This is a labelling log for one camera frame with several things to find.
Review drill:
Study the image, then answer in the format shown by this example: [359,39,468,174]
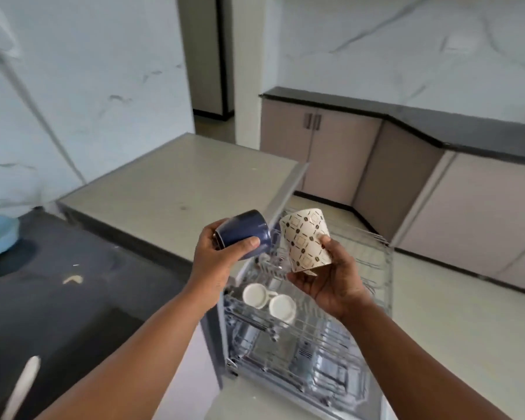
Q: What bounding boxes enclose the person's right forearm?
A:
[341,297,513,420]

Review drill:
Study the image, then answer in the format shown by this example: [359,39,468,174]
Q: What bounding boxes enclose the plain cream mug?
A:
[243,282,279,309]

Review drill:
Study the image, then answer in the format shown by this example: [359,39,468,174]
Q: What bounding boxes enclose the silver dishwasher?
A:
[57,133,399,420]

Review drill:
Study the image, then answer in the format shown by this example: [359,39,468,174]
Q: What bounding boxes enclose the dark blue cup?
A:
[213,209,272,261]

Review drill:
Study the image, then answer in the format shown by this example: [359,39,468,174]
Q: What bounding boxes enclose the red flower print mug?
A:
[269,294,298,327]

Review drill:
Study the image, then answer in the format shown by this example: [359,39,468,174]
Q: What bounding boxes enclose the grey power cable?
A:
[0,47,88,185]

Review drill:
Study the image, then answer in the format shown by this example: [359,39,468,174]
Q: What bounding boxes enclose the wire dish rack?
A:
[229,321,370,418]

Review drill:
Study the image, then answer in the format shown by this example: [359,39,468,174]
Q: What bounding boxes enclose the grey wire cup rack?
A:
[222,208,394,372]

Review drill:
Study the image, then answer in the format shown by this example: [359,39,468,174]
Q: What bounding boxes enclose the pink base cabinet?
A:
[150,321,223,420]

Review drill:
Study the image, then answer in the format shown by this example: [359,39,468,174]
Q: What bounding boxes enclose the black countertop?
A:
[259,86,525,167]
[0,208,204,420]

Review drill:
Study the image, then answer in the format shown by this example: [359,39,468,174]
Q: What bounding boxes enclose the person's left hand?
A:
[192,218,261,302]

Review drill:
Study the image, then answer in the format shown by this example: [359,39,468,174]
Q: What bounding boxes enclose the beige base cabinet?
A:
[260,98,525,298]

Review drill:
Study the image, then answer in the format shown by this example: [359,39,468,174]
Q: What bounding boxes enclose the cream diamond pattern mug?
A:
[279,208,333,277]

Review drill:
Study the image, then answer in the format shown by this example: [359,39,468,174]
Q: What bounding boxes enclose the person's right hand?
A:
[286,233,375,322]

